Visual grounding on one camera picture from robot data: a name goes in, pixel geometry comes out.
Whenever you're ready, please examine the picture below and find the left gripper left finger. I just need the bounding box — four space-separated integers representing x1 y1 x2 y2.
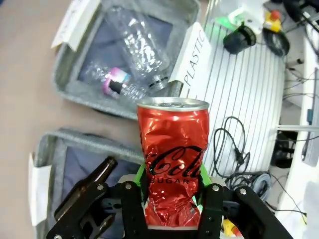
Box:
46 164 150 239

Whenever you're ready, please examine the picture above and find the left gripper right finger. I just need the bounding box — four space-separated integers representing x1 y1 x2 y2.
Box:
194 162 295 239

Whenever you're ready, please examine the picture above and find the brown glass beer bottle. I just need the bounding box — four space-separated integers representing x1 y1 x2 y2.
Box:
53 156 119 236

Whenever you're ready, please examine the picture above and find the crushed red cola can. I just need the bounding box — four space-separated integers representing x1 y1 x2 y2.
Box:
136 97 211 230

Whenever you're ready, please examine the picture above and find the crushed pink label plastic bottle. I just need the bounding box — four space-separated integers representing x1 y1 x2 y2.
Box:
83 61 148 102

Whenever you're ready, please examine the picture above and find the crushed clear plastic bottle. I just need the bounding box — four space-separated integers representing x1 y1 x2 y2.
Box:
105 5 172 92

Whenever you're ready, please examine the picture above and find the grey fabric bottle basket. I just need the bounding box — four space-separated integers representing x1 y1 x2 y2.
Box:
32 127 148 239

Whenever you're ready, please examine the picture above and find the rear label of bottle basket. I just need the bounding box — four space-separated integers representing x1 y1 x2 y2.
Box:
28 152 52 227

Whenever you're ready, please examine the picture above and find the grey fabric plastic basket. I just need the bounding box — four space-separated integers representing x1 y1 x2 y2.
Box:
51 0 202 120

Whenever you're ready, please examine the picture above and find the rear label of plastic basket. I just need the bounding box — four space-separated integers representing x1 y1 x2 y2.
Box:
50 0 101 51

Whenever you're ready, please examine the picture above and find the yellow emergency stop box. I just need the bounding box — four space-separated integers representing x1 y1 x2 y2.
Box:
263 9 283 31
222 218 243 238

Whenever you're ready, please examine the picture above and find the white ribbed panel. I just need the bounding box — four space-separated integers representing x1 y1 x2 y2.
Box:
179 21 286 180

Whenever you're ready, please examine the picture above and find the PLASTIC paper label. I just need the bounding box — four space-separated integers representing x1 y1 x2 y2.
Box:
168 21 213 101

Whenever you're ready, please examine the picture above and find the black round device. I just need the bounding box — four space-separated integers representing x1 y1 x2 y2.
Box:
222 22 258 55

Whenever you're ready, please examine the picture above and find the grey cable bundle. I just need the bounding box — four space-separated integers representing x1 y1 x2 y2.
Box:
223 171 273 202

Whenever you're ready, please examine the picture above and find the black power cable with plug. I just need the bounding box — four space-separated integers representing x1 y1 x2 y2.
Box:
213 116 251 178

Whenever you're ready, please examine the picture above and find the white desk frame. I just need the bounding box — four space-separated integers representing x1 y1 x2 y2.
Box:
274 24 319 239

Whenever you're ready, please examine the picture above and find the coiled black cable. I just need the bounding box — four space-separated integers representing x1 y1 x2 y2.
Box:
263 26 291 57

